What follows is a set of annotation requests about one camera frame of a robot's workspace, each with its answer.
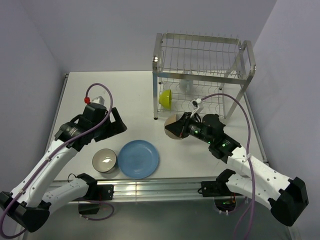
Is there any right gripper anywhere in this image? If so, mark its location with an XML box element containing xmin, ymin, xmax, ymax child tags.
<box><xmin>165</xmin><ymin>111</ymin><xmax>213</xmax><ymax>144</ymax></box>

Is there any white ceramic bowl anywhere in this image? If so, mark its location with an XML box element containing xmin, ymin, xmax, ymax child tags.
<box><xmin>164</xmin><ymin>114</ymin><xmax>188</xmax><ymax>140</ymax></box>

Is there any lime green bowl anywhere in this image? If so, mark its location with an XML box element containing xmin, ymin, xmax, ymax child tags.
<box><xmin>158</xmin><ymin>89</ymin><xmax>172</xmax><ymax>110</ymax></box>

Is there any pale blue mug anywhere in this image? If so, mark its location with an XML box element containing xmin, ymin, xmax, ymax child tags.
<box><xmin>179</xmin><ymin>79</ymin><xmax>194</xmax><ymax>94</ymax></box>

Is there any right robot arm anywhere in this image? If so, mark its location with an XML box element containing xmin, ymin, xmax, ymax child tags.
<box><xmin>164</xmin><ymin>112</ymin><xmax>309</xmax><ymax>227</ymax></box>

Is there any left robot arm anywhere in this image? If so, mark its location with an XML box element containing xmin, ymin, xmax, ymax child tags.
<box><xmin>0</xmin><ymin>103</ymin><xmax>127</xmax><ymax>233</ymax></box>

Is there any steel two-tier dish rack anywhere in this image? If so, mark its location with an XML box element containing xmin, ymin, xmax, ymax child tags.
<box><xmin>152</xmin><ymin>32</ymin><xmax>257</xmax><ymax>120</ymax></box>

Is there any grey-rimmed white bowl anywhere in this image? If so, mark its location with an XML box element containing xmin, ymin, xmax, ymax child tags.
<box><xmin>92</xmin><ymin>148</ymin><xmax>118</xmax><ymax>173</ymax></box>

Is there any blue plate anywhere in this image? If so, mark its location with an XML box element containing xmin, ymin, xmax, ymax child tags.
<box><xmin>117</xmin><ymin>140</ymin><xmax>160</xmax><ymax>179</ymax></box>

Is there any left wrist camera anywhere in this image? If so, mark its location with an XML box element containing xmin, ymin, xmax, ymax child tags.
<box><xmin>84</xmin><ymin>96</ymin><xmax>105</xmax><ymax>106</ymax></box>

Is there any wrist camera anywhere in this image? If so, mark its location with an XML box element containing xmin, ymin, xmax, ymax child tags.
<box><xmin>190</xmin><ymin>98</ymin><xmax>203</xmax><ymax>118</ymax></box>
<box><xmin>84</xmin><ymin>96</ymin><xmax>105</xmax><ymax>106</ymax></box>

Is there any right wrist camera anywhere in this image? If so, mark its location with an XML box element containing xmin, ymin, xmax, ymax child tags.
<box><xmin>190</xmin><ymin>98</ymin><xmax>203</xmax><ymax>118</ymax></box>

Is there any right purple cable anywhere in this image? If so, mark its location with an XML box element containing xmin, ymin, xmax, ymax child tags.
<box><xmin>199</xmin><ymin>93</ymin><xmax>256</xmax><ymax>240</ymax></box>

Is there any aluminium mounting rail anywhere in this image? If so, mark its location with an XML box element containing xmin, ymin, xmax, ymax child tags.
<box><xmin>23</xmin><ymin>174</ymin><xmax>286</xmax><ymax>206</ymax></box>

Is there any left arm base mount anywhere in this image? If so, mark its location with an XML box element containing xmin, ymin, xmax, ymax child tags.
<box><xmin>74</xmin><ymin>184</ymin><xmax>115</xmax><ymax>222</ymax></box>

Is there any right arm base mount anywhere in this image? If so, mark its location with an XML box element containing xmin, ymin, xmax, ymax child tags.
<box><xmin>197</xmin><ymin>180</ymin><xmax>237</xmax><ymax>212</ymax></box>

